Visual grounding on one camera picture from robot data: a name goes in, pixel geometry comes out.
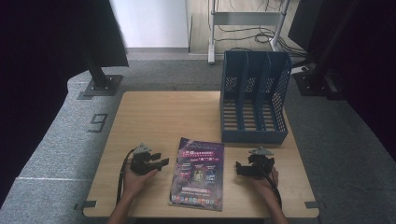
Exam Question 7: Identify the black floor cables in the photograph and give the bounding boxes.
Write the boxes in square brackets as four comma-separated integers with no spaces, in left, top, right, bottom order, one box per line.
[214,0,310,59]

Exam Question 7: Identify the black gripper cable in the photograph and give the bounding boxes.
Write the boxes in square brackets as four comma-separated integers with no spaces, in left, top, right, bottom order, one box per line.
[116,148,136,206]
[257,166,283,210]

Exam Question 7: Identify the black curtain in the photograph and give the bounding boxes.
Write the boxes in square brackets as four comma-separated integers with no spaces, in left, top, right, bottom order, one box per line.
[288,0,396,163]
[0,0,130,207]

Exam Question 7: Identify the person's left hand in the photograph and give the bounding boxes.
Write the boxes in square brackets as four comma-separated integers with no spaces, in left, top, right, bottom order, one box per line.
[122,165,159,200]

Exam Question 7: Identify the blue plastic file rack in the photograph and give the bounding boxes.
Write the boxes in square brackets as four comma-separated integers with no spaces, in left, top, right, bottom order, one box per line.
[219,49,293,146]

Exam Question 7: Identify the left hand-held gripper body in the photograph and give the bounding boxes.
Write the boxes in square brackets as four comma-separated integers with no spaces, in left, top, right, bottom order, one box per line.
[130,142,158,175]

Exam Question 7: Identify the black stand with base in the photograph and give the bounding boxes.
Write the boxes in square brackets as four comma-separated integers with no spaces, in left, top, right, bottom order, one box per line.
[292,0,347,101]

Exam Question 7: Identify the black post with base plate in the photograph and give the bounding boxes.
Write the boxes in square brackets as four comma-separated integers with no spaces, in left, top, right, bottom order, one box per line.
[81,50,123,97]

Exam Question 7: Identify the person's right hand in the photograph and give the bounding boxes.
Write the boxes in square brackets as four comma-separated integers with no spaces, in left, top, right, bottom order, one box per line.
[249,167,280,201]

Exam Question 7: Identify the white metal stand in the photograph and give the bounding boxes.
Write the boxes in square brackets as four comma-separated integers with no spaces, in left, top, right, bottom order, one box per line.
[207,0,292,65]

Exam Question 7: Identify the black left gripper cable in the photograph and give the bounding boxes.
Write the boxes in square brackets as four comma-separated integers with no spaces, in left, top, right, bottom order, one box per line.
[116,148,136,206]

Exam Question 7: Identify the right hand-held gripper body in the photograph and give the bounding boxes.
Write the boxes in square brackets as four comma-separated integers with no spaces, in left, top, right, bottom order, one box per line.
[247,147,276,179]

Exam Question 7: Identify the white power strip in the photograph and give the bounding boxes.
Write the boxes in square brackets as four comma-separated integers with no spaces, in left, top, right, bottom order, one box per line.
[290,65,310,76]

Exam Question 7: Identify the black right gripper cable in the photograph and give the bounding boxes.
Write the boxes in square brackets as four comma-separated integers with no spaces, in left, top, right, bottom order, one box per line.
[257,166,283,210]

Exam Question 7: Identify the purple magazine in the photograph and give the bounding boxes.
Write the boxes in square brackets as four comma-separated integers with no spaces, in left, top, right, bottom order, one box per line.
[168,136,225,212]

